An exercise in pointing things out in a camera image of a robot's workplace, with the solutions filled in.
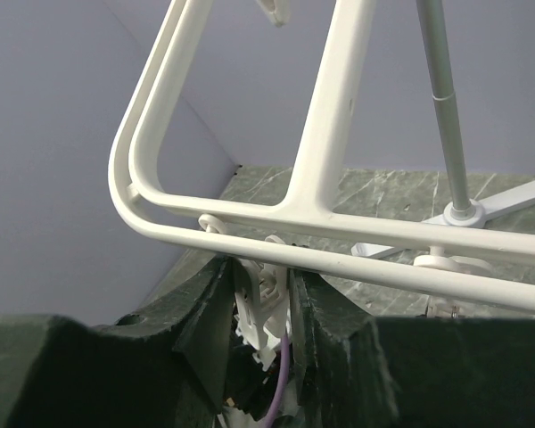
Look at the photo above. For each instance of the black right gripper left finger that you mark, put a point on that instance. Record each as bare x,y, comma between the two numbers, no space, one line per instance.
161,366

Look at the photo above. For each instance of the silver drying rack stand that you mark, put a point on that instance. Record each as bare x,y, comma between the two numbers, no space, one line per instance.
406,113

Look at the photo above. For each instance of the white hanger clip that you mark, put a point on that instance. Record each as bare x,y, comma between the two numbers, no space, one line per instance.
442,265
262,303

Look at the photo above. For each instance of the white clip sock hanger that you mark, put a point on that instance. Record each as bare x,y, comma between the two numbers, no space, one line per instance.
307,206

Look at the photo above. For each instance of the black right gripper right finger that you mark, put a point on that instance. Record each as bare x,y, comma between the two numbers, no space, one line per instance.
353,369

